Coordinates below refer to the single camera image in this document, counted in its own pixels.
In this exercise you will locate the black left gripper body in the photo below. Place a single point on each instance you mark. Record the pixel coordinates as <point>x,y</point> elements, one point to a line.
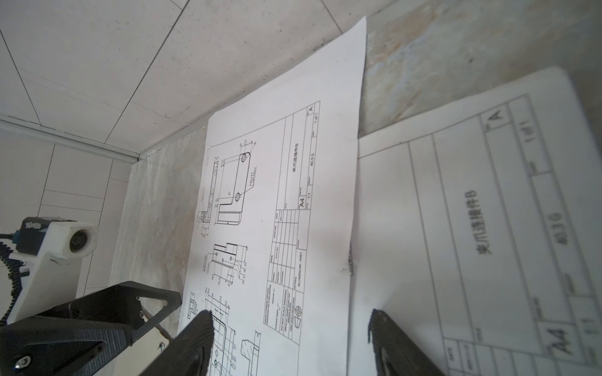
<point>80,337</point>

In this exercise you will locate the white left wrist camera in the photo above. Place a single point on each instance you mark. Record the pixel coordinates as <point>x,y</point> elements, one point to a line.
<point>41,263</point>

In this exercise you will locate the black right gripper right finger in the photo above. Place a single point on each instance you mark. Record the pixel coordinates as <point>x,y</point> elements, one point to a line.
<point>395,353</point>

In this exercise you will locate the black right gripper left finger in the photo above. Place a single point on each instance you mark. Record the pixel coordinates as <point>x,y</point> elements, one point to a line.
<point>190,352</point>

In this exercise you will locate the beige cardboard folder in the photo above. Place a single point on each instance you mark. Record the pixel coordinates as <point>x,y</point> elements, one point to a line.
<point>135,359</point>

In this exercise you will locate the technical drawing sheet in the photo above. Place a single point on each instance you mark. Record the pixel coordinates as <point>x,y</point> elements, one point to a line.
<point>477,229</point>
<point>272,231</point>

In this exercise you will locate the aluminium corner frame post left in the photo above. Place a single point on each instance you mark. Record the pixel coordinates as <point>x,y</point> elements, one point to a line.
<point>21,127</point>

